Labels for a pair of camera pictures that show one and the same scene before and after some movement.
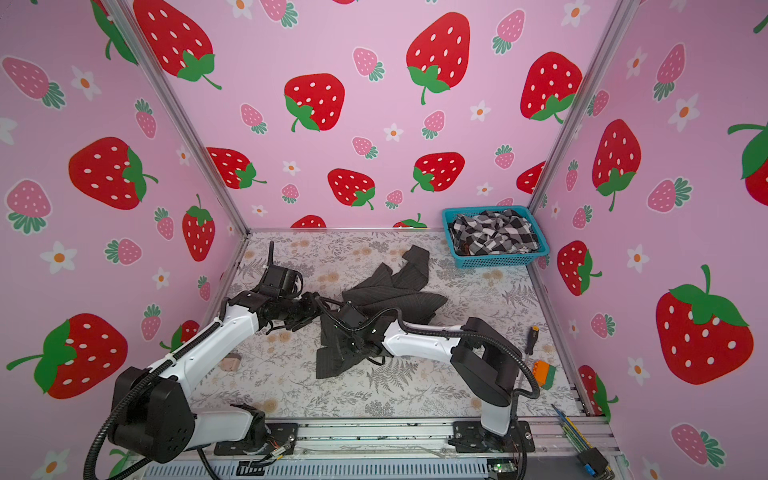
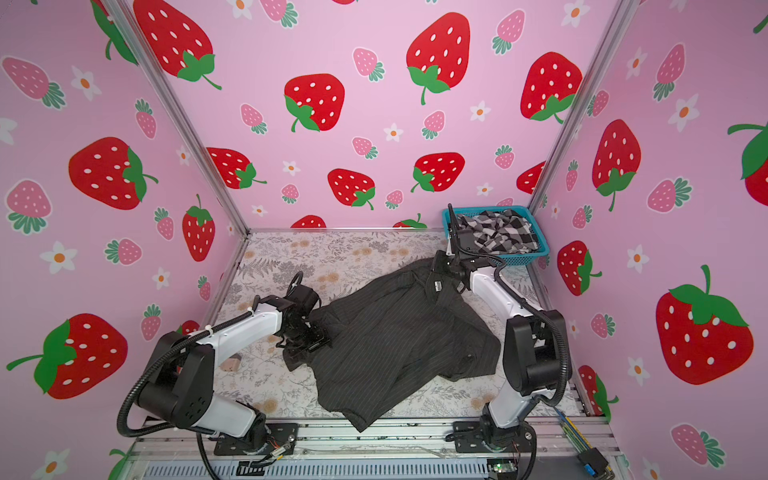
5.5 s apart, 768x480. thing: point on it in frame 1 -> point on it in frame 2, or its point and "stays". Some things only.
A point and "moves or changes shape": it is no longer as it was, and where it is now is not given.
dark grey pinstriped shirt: [405, 295] moves or changes shape
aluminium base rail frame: [407, 449] stays
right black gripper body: [352, 345] -> [446, 263]
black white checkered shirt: [491, 232] stays
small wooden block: [230, 362] stays
